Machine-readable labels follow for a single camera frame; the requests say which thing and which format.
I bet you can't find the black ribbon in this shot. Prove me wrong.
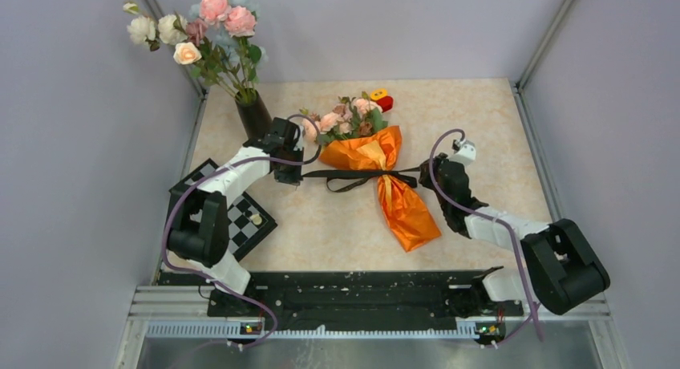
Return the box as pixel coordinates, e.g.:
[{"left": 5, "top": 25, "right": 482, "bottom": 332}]
[{"left": 302, "top": 167, "right": 420, "bottom": 193}]

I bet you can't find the orange paper bouquet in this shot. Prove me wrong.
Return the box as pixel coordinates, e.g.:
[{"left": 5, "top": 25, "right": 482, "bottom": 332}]
[{"left": 300, "top": 92, "right": 441, "bottom": 252}]

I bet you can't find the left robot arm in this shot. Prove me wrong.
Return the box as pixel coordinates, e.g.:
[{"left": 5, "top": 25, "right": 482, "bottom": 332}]
[{"left": 163, "top": 118, "right": 304, "bottom": 316}]

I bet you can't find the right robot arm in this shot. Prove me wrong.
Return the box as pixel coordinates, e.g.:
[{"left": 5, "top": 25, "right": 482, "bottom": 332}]
[{"left": 419, "top": 154, "right": 611, "bottom": 315}]

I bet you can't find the black tapered vase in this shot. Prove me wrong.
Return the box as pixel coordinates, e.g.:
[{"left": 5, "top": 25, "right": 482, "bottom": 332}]
[{"left": 235, "top": 88, "right": 273, "bottom": 140}]

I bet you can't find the small cream chess piece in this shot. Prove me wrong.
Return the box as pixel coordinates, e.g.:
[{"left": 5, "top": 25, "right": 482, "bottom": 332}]
[{"left": 249, "top": 213, "right": 263, "bottom": 226}]

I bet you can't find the black white checkerboard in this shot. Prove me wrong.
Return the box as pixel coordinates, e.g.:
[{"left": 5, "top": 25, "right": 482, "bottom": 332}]
[{"left": 167, "top": 189, "right": 277, "bottom": 267}]

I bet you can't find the pink and white flower bunch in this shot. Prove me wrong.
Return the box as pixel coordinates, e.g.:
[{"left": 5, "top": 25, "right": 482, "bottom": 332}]
[{"left": 123, "top": 0, "right": 265, "bottom": 105}]

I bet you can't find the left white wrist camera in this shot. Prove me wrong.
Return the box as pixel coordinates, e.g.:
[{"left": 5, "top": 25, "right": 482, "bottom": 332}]
[{"left": 293, "top": 124, "right": 306, "bottom": 151}]

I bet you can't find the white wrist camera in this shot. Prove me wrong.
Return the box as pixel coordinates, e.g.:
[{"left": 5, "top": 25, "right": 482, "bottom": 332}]
[
  {"left": 293, "top": 124, "right": 306, "bottom": 151},
  {"left": 448, "top": 140, "right": 477, "bottom": 167}
]

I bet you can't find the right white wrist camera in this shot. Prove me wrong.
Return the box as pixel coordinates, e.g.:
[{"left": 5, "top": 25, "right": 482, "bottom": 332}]
[{"left": 448, "top": 140, "right": 477, "bottom": 167}]

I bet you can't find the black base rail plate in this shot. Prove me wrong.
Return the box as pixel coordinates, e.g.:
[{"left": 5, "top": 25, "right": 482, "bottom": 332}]
[{"left": 207, "top": 270, "right": 524, "bottom": 331}]

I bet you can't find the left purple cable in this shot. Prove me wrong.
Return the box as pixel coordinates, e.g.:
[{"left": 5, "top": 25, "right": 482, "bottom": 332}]
[{"left": 159, "top": 114, "right": 323, "bottom": 351}]

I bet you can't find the purple cable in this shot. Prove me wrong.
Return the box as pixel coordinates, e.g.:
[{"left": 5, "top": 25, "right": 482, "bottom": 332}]
[
  {"left": 427, "top": 128, "right": 545, "bottom": 349},
  {"left": 159, "top": 114, "right": 323, "bottom": 351}
]

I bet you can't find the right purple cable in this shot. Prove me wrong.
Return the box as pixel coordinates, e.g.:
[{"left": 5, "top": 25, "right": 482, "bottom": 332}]
[{"left": 427, "top": 128, "right": 545, "bottom": 349}]

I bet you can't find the aluminium frame rail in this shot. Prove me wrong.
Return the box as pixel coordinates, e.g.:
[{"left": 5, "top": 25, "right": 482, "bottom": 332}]
[{"left": 114, "top": 284, "right": 630, "bottom": 369}]

